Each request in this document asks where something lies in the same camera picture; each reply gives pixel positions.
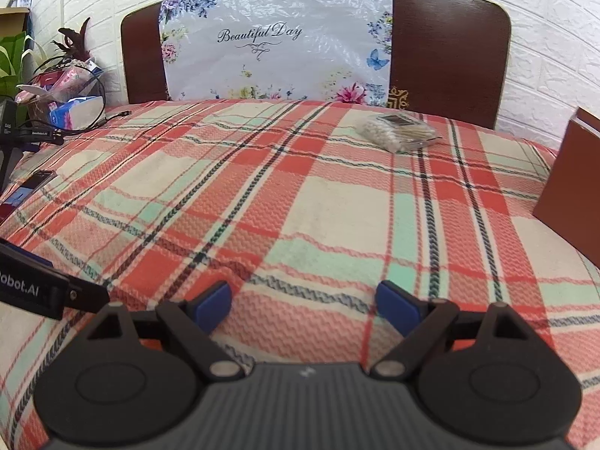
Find blue tissue box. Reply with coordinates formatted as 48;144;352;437
47;96;105;131

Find white floral plastic sheet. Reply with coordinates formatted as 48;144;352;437
158;0;395;106

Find red plaid blanket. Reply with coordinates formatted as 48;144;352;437
0;98;600;450

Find black smartphone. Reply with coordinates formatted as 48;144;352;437
0;169;58;209

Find dark red plant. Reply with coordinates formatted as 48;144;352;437
51;17;95;64

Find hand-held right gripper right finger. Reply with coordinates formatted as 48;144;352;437
370;280;528;380

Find brown cardboard box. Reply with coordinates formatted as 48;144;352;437
532;107;600;268

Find black cable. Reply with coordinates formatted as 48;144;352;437
61;72;134;137

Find clear cotton swab pack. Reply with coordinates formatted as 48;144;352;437
355;112;444;155

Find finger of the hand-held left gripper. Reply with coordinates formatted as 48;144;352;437
66;276;111;314

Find pink wrapped packets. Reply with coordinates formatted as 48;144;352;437
14;61;104;104

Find open cardboard carton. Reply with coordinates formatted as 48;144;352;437
0;7;31;38

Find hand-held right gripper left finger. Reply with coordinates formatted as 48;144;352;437
87;280;245;381

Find black device on tripod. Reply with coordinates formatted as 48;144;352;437
0;96;64;193

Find brown wooden headboard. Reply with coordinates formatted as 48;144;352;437
120;0;513;131

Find green bag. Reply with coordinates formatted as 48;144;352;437
0;33;36;99

